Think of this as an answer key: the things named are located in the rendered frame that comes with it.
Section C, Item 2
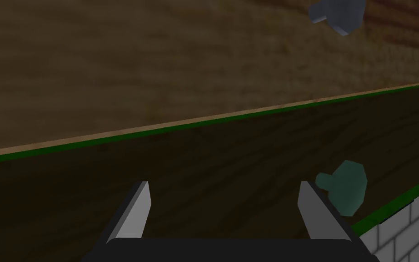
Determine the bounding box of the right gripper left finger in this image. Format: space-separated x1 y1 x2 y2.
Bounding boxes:
106 181 152 244

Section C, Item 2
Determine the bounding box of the green round knob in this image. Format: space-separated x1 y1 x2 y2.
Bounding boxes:
315 160 369 217

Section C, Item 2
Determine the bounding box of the grey round knob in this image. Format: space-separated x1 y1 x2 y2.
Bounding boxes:
308 0 367 37

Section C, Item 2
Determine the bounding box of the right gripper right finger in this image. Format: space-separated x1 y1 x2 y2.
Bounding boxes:
297 181 353 242

